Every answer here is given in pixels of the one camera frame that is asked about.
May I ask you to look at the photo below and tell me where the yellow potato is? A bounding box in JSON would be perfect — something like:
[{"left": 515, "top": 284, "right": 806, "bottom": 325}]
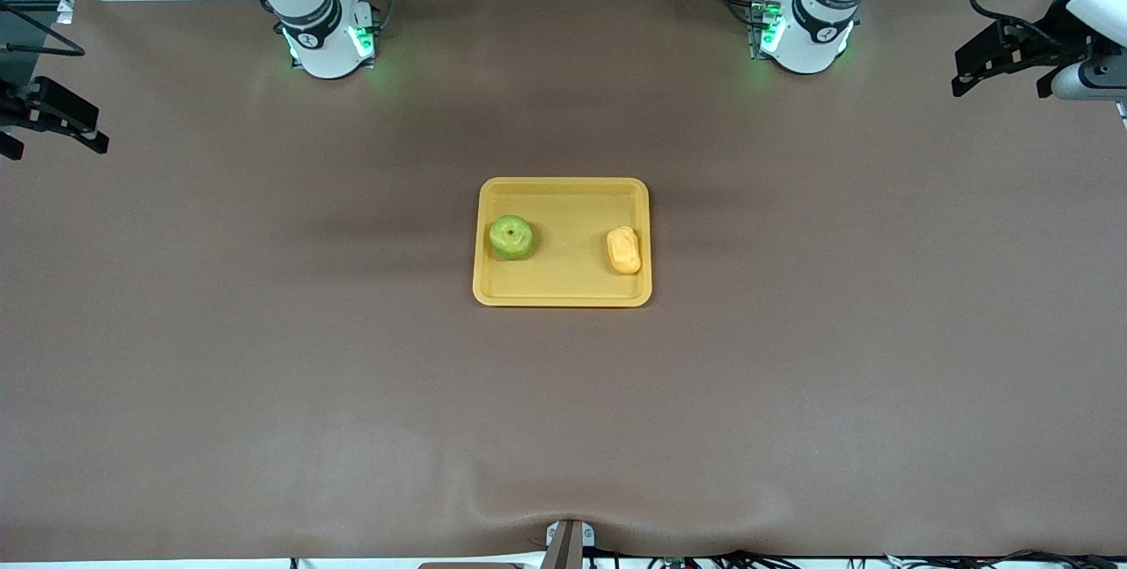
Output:
[{"left": 606, "top": 226, "right": 643, "bottom": 276}]

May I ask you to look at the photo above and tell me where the green apple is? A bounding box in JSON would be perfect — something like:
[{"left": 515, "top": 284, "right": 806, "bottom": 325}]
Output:
[{"left": 489, "top": 214, "right": 534, "bottom": 262}]

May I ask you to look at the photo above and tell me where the yellow plastic tray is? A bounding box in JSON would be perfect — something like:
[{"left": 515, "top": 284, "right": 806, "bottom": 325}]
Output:
[{"left": 474, "top": 177, "right": 653, "bottom": 308}]

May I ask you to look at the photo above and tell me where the brown table mat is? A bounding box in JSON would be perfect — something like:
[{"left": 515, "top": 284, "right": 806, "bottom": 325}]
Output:
[{"left": 0, "top": 0, "right": 1127, "bottom": 563}]

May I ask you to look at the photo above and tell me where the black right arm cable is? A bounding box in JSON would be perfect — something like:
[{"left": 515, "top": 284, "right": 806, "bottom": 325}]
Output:
[{"left": 0, "top": 0, "right": 86, "bottom": 55}]

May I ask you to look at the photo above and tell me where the grey metal camera clamp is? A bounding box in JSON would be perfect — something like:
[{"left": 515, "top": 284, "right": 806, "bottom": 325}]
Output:
[{"left": 543, "top": 519, "right": 596, "bottom": 569}]

